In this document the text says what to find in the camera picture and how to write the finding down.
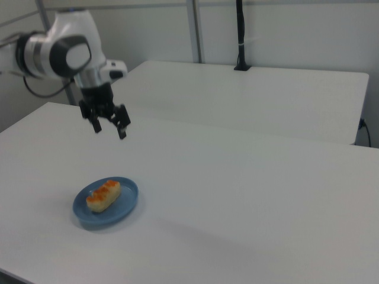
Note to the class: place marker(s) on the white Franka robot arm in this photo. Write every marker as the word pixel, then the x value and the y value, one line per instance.
pixel 71 47

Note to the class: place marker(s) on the black pole with base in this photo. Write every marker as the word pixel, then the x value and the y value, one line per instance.
pixel 241 35

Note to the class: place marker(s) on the blue plate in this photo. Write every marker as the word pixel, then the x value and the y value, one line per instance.
pixel 128 193

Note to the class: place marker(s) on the bread with orange topping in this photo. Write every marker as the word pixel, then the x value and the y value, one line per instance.
pixel 103 196

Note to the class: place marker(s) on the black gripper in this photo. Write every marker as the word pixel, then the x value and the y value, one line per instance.
pixel 97 96

